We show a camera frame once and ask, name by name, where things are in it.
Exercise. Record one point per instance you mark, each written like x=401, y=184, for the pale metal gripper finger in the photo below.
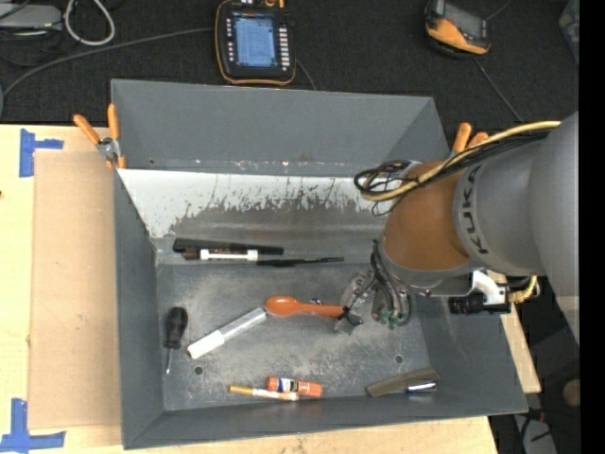
x=354, y=318
x=344, y=326

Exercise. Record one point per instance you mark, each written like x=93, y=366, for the grey metal bin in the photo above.
x=293, y=338

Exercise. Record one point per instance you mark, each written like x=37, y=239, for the orange plastic spoon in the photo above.
x=288, y=306

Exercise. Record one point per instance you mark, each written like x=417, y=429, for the thin black stick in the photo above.
x=302, y=261

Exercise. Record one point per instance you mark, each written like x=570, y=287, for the dark green flat block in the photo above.
x=392, y=382

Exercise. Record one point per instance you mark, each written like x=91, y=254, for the orange glue stick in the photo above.
x=293, y=386

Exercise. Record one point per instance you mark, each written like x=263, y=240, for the yellow and white pen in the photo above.
x=264, y=393

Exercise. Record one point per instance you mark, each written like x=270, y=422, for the white and silver tube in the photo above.
x=227, y=333

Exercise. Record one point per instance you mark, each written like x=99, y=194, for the white marker with brown cap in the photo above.
x=227, y=254

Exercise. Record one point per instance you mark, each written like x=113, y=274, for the black marker pen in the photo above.
x=222, y=246

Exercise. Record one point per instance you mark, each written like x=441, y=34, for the brown cardboard board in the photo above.
x=71, y=291

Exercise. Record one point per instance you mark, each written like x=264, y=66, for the black cylinder on white bracket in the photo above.
x=477, y=303

